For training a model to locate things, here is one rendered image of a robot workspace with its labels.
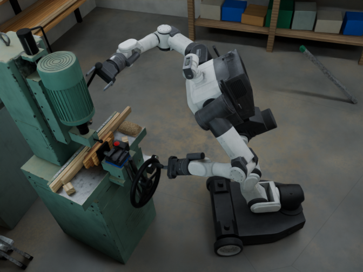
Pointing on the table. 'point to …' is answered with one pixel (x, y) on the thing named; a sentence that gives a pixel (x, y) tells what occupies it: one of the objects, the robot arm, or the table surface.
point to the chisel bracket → (87, 140)
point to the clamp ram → (102, 151)
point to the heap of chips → (129, 128)
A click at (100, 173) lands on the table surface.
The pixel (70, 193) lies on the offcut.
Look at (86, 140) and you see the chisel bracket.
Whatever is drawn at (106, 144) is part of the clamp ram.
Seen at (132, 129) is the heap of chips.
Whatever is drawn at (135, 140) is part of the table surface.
